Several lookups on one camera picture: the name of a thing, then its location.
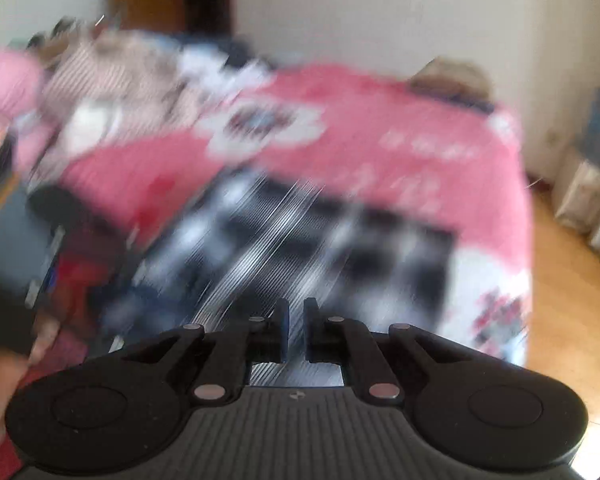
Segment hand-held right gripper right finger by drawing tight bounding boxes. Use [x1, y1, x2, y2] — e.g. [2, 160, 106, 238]
[304, 298, 473, 405]

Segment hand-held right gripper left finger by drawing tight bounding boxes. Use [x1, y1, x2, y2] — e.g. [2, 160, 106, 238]
[122, 299, 290, 406]

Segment black white plaid shirt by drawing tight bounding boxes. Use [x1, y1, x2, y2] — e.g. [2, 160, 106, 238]
[95, 165, 456, 388]

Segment folded blue clothes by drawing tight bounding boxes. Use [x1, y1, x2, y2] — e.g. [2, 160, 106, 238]
[415, 92, 496, 113]

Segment person's left hand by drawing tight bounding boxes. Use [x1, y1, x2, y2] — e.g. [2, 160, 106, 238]
[0, 320, 61, 441]

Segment pink floral blanket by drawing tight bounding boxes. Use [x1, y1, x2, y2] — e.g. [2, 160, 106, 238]
[0, 60, 533, 476]

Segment white garment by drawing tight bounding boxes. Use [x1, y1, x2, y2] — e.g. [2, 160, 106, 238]
[175, 42, 271, 91]

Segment dark grey garment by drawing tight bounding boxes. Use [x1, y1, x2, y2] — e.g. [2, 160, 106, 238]
[180, 32, 276, 68]

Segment folded beige cloth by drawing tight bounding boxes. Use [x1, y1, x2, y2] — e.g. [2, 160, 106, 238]
[410, 57, 493, 103]

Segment white water dispenser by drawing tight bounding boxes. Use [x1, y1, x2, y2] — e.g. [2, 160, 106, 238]
[552, 145, 600, 301]

